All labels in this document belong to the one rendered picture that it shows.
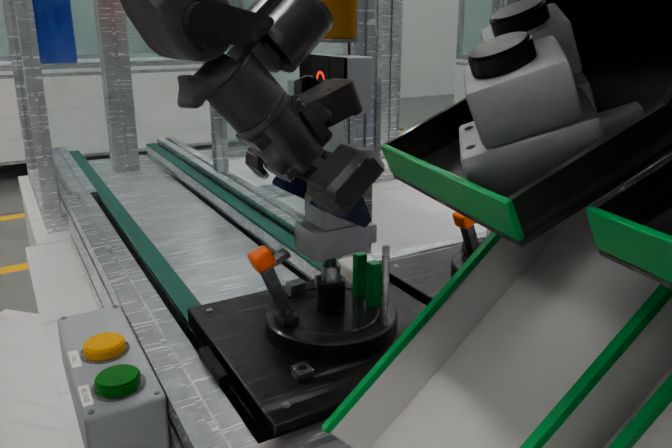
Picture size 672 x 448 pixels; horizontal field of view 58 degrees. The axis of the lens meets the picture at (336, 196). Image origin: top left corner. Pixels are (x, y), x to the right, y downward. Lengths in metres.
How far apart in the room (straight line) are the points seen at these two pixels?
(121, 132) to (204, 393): 1.10
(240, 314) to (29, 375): 0.30
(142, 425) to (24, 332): 0.42
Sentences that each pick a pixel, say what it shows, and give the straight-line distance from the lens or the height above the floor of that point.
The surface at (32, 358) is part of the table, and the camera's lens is 0.91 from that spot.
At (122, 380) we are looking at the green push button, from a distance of 0.60.
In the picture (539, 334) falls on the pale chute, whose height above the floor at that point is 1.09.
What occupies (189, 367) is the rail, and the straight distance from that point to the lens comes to 0.62.
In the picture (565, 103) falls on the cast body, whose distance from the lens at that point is 0.29.
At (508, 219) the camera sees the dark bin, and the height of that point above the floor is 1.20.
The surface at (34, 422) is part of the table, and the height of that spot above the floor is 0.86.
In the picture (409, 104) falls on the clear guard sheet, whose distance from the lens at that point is 2.19.
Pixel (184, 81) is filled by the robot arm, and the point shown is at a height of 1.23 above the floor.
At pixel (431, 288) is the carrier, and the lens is 0.75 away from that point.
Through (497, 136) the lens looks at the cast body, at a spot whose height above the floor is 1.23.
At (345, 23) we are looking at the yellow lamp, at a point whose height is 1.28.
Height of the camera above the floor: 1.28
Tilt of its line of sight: 16 degrees down
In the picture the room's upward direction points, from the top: straight up
